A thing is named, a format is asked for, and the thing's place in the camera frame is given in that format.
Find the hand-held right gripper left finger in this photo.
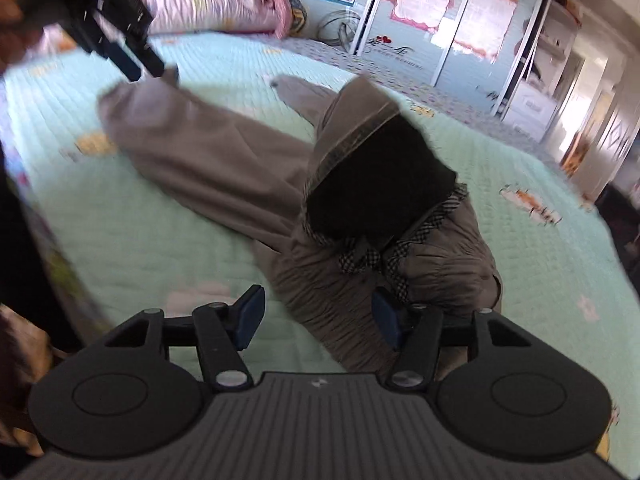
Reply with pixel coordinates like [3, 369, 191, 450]
[102, 284, 266, 393]

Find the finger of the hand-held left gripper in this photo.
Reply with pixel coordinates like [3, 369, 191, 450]
[131, 42, 166, 78]
[107, 41, 143, 82]

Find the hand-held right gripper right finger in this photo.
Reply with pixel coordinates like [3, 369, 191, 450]
[371, 287, 533, 392]

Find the grey hooded jacket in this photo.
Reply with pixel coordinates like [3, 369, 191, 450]
[97, 65, 503, 381]

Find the pink floral duvet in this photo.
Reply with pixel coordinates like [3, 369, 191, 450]
[42, 0, 288, 53]

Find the bee print quilted bedspread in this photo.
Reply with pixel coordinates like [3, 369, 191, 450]
[0, 30, 636, 480]

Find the yellow patterned cushion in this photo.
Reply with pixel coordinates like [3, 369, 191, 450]
[280, 0, 309, 37]

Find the person's torso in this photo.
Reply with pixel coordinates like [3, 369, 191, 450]
[0, 145, 103, 461]

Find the white drawer cabinet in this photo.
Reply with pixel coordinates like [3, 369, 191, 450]
[500, 80, 559, 144]

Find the black bag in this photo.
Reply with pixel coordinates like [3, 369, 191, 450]
[597, 185, 640, 272]

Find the sliding door wardrobe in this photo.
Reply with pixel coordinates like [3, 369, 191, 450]
[297, 0, 557, 117]

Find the white room door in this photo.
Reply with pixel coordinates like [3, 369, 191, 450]
[570, 55, 640, 202]

